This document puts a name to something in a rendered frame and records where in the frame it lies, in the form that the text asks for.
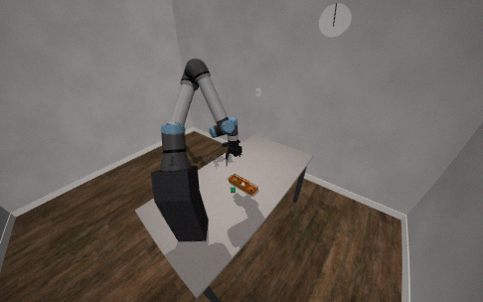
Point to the orange bin rack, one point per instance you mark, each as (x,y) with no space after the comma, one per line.
(248,185)

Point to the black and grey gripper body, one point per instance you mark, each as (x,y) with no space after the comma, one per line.
(235,148)

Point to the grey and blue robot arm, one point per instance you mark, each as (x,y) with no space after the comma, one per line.
(196,75)

